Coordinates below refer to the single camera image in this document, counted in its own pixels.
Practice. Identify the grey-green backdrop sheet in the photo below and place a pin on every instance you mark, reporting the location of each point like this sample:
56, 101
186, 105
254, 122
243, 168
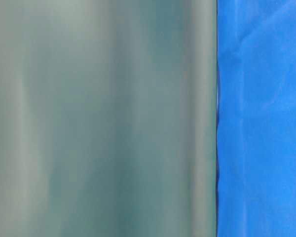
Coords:
108, 118

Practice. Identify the blue table cloth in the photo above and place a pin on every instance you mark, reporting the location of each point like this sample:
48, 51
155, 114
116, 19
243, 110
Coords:
256, 133

